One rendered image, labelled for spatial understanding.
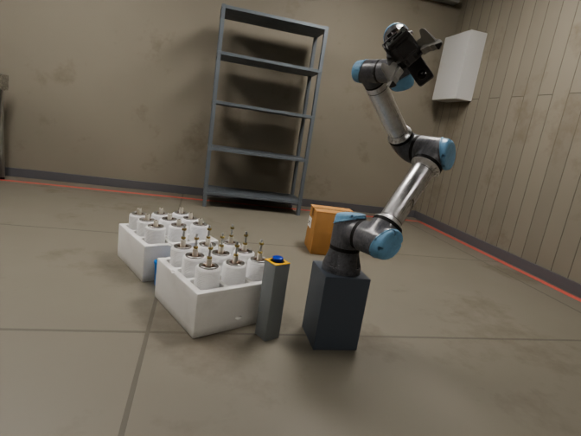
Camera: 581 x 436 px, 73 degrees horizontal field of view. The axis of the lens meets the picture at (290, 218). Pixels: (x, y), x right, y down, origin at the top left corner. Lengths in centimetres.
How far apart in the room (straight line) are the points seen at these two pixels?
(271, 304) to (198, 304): 27
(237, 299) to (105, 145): 292
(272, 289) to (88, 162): 309
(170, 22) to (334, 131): 190
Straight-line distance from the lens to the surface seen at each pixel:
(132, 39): 421
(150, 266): 199
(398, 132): 158
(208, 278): 151
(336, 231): 148
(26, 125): 441
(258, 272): 163
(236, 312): 160
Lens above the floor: 80
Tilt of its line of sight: 13 degrees down
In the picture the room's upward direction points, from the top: 9 degrees clockwise
